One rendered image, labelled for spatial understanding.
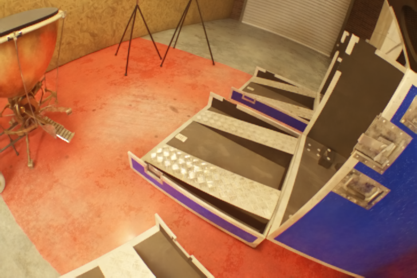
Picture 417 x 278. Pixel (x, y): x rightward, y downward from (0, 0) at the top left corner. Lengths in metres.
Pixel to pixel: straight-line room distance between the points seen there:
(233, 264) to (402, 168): 0.79
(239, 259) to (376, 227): 0.62
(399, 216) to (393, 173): 0.20
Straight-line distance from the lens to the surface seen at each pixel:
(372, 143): 0.50
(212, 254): 1.00
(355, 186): 0.62
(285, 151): 1.30
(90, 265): 1.00
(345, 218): 0.71
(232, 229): 0.97
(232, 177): 1.06
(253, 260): 1.05
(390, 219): 0.75
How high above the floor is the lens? 0.95
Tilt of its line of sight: 38 degrees down
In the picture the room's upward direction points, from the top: 14 degrees clockwise
